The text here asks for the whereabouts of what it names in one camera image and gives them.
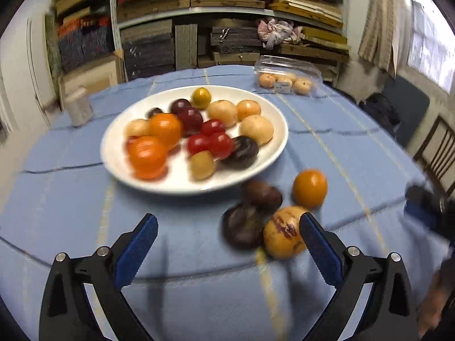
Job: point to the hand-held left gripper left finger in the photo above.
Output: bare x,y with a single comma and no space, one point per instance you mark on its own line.
137,252

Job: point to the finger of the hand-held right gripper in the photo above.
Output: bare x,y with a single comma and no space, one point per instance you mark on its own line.
423,194
421,215

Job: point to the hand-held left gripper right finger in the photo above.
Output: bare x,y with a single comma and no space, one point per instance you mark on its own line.
320,252

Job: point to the speckled beige fruit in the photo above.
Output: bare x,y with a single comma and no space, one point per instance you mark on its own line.
256,129
284,234

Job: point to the orange persimmon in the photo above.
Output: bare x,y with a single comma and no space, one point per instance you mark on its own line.
309,189

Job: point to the dark purple passion fruit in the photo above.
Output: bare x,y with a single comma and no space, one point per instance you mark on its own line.
153,112
261,195

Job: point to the large dark mangosteen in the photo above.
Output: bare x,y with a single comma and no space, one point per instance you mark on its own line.
241,227

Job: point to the large orange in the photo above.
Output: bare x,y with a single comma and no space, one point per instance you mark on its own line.
147,156

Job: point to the white oval plate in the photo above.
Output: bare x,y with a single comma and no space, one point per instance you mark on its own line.
117,149

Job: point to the small tan longan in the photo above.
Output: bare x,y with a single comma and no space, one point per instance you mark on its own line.
202,165

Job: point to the small dark mangosteen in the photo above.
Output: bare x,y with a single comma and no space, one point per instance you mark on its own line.
243,152

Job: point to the small orange mandarin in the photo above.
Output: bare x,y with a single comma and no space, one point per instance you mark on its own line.
164,129

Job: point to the dark red plum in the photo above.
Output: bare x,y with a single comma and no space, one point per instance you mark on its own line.
190,120
178,105

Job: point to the pale peach fruit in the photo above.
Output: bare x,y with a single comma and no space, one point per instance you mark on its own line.
248,109

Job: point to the person's right forearm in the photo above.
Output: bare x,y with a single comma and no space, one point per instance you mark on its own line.
435,302

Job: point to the wooden slatted chair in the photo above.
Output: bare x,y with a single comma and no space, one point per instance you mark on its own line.
435,149

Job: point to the black jacket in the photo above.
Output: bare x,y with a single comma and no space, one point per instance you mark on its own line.
380,113

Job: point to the grey paper cup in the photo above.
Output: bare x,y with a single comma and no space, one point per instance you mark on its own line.
79,108

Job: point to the bright barred window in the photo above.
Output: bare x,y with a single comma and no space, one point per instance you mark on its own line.
432,39

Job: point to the peach coloured boxed fruit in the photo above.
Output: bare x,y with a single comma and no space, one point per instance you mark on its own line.
267,80
302,86
285,79

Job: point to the beige striped curtain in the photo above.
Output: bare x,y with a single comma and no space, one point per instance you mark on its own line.
382,21

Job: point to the clear plastic clamshell box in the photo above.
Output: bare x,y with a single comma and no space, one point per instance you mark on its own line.
284,65

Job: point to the white leaning board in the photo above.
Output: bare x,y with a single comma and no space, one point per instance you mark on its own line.
37,71

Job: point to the pink floral cloth bundle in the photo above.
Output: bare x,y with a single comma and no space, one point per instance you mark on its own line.
277,32

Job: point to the marbled green board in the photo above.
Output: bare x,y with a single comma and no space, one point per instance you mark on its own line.
52,46

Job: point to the pile of olive and blue boxes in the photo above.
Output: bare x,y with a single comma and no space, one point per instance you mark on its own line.
81,32

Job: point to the white metal shelf unit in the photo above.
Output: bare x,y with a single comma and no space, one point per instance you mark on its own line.
227,12

